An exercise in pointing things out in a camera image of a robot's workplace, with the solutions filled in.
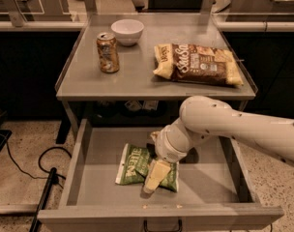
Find orange soda can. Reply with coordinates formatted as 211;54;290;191
97;32;119;73

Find brown yellow chip bag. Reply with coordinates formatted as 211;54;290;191
153;43;244;86

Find black floor cable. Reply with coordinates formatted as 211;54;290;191
5;140;73;189

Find white ceramic bowl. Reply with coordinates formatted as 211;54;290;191
111;19;144;46

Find green jalapeno chip bag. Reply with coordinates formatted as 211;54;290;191
115;143;179;192

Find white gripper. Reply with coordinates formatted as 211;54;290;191
143;124;188;193

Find grey counter cabinet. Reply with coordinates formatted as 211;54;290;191
56;13;257;131

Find grey open drawer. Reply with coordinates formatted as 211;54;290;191
39;120;283;232

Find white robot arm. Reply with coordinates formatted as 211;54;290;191
143;96;294;194

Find black floor bar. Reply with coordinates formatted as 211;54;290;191
29;167;57;232

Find grey side counter rail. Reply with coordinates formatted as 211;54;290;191
0;12;87;32

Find black drawer handle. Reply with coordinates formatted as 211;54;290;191
143;219;183;232

